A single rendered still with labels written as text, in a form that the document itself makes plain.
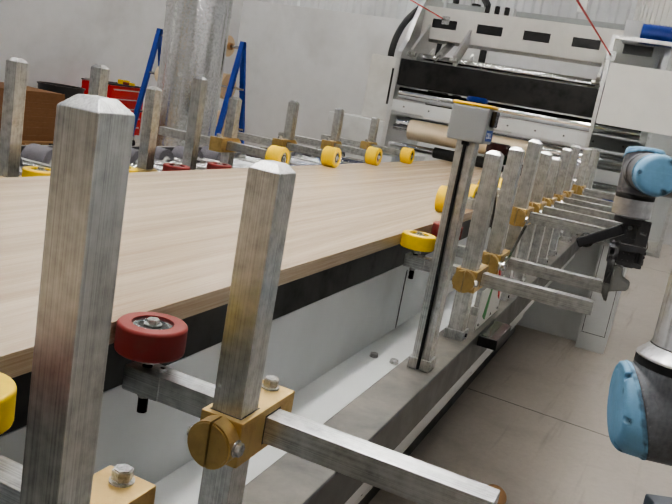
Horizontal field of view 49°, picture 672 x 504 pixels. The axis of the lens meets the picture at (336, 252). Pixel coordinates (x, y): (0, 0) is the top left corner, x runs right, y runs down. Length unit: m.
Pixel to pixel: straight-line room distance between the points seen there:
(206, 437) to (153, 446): 0.33
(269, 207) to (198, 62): 5.01
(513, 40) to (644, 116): 0.96
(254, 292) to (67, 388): 0.25
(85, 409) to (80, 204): 0.15
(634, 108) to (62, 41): 7.59
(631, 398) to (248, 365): 0.69
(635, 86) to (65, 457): 4.07
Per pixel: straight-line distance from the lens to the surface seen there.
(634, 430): 1.27
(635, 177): 1.76
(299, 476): 1.02
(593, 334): 4.56
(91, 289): 0.52
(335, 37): 12.15
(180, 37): 5.72
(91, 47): 10.65
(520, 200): 2.15
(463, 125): 1.38
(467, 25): 4.91
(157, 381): 0.87
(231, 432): 0.76
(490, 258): 1.90
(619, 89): 4.42
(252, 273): 0.72
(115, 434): 1.00
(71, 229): 0.51
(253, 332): 0.74
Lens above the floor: 1.20
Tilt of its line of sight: 12 degrees down
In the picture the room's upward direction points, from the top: 10 degrees clockwise
